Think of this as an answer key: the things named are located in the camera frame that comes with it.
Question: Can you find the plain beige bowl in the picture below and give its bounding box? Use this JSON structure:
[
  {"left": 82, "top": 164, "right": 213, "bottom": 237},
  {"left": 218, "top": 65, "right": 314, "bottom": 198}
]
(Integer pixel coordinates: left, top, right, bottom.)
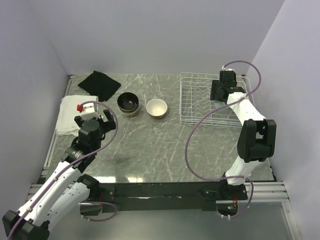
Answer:
[{"left": 117, "top": 92, "right": 139, "bottom": 110}]

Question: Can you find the black patterned bowl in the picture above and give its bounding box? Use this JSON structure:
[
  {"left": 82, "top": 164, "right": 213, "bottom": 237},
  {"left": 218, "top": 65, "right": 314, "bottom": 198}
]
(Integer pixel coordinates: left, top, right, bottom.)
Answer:
[{"left": 118, "top": 107, "right": 139, "bottom": 114}]

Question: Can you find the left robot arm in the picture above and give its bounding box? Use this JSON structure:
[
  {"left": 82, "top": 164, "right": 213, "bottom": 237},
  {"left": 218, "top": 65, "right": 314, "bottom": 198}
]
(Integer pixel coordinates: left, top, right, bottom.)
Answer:
[{"left": 2, "top": 109, "right": 118, "bottom": 240}]

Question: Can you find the red floral bowl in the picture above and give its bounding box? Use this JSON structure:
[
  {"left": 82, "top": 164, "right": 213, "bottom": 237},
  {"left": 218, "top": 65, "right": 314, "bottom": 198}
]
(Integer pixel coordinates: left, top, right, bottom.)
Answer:
[{"left": 146, "top": 98, "right": 168, "bottom": 119}]

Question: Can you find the white wire dish rack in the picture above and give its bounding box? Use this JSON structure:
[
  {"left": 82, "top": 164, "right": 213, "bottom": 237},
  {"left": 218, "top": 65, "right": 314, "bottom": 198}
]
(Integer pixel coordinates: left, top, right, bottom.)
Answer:
[{"left": 179, "top": 72, "right": 242, "bottom": 128}]

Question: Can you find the black cloth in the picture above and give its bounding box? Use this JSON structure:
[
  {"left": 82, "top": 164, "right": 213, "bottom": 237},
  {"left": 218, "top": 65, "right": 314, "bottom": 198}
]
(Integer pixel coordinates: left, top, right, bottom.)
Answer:
[{"left": 78, "top": 71, "right": 121, "bottom": 102}]

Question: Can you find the aluminium frame rail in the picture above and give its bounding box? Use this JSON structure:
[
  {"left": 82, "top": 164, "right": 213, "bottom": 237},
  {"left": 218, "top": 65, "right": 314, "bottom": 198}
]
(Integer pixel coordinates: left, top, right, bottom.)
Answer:
[{"left": 216, "top": 181, "right": 291, "bottom": 204}]

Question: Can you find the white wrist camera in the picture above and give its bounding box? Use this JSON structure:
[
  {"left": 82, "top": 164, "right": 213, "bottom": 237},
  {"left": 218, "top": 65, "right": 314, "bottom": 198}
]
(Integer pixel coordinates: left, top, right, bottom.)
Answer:
[
  {"left": 221, "top": 65, "right": 235, "bottom": 72},
  {"left": 76, "top": 103, "right": 100, "bottom": 121}
]

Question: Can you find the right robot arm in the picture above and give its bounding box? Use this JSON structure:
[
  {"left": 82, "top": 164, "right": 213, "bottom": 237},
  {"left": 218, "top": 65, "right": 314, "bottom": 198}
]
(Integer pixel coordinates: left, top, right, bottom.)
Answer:
[{"left": 210, "top": 68, "right": 277, "bottom": 200}]

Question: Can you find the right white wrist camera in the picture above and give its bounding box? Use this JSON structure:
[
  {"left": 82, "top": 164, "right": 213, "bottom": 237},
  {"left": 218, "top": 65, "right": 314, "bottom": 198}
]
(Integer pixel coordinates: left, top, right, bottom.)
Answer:
[{"left": 221, "top": 65, "right": 235, "bottom": 72}]

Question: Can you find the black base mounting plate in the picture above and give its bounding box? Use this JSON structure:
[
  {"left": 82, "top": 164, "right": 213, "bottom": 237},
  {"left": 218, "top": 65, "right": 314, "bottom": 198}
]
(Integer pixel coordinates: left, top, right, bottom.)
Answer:
[{"left": 86, "top": 180, "right": 248, "bottom": 211}]

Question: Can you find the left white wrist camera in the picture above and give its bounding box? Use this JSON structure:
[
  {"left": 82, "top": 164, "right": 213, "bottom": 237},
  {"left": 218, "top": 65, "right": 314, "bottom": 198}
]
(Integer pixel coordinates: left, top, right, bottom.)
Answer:
[{"left": 76, "top": 103, "right": 100, "bottom": 121}]

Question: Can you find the white cloth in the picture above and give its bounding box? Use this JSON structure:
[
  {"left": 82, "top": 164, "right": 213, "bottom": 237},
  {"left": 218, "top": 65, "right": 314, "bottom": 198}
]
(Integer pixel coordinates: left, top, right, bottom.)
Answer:
[{"left": 55, "top": 95, "right": 98, "bottom": 137}]

